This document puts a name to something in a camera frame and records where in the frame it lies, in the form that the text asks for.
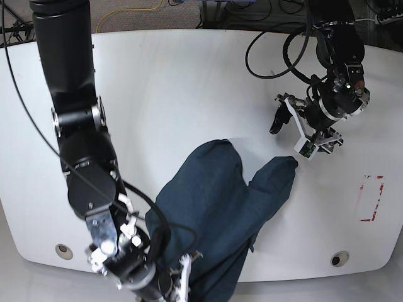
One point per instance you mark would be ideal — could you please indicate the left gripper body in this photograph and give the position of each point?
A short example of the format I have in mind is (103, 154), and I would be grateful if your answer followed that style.
(313, 122)

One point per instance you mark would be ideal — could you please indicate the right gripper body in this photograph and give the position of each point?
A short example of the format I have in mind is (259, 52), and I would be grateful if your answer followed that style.
(151, 283)

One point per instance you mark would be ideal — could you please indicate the dark navy T-shirt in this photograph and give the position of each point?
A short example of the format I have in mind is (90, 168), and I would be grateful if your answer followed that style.
(213, 210)

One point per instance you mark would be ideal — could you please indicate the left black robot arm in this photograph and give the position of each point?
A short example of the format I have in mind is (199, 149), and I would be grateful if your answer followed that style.
(340, 93)

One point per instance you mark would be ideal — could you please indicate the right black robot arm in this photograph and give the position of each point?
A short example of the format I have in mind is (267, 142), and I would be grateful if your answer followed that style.
(97, 193)

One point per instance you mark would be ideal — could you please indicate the red tape rectangle marking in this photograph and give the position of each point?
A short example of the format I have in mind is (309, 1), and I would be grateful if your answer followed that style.
(369, 198)

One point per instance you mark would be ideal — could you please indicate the white power strip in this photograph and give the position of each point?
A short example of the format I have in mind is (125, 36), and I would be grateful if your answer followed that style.
(389, 15)

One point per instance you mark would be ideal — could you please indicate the black tripod stand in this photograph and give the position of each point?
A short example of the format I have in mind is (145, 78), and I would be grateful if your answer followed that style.
(19, 32)

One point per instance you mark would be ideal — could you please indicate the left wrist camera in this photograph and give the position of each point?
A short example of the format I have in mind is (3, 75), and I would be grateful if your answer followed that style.
(305, 148)

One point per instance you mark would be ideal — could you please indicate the left table cable grommet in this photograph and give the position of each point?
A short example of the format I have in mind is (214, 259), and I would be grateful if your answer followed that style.
(63, 251)

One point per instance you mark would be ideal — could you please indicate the table cable grommet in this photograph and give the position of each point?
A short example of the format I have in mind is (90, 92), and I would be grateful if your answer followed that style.
(339, 258)
(63, 251)

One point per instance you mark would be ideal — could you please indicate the right table cable grommet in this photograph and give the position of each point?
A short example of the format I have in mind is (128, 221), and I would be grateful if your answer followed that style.
(339, 258)

